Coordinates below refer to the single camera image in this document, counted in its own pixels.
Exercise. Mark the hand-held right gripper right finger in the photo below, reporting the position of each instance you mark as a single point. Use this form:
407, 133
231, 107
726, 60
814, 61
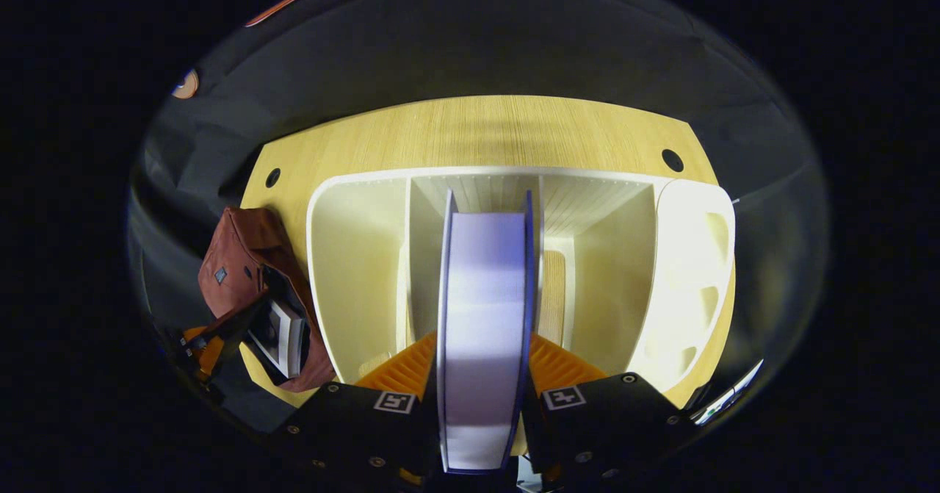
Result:
609, 427

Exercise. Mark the maroon schoolbag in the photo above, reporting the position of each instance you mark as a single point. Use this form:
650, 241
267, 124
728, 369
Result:
239, 258

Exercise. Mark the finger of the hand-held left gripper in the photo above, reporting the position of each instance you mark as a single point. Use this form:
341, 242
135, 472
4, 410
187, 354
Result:
220, 328
209, 357

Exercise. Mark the white bookshelf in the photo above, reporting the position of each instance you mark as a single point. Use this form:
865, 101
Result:
360, 272

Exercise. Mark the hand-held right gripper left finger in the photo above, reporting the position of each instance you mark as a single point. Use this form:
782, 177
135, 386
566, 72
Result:
360, 427

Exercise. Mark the blue cover book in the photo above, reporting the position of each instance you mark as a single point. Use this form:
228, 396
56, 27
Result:
485, 294

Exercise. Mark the grey photo cover book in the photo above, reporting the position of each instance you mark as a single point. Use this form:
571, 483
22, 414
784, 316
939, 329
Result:
283, 339

